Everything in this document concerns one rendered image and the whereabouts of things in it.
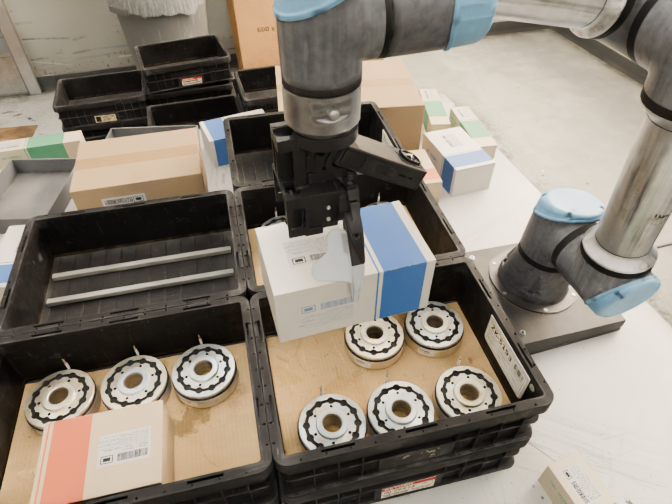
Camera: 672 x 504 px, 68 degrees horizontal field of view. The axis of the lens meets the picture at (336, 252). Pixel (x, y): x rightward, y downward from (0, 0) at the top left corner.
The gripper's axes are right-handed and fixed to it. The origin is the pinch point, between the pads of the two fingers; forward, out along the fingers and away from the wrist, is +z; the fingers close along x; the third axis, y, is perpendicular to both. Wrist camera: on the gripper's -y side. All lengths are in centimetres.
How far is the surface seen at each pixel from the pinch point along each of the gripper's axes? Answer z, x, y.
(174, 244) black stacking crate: 28, -41, 25
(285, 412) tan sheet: 27.9, 3.7, 10.6
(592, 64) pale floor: 113, -244, -268
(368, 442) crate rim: 17.9, 16.3, 1.5
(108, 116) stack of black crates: 70, -186, 55
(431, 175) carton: 34, -55, -42
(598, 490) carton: 35, 27, -33
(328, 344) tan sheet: 28.0, -6.8, 0.4
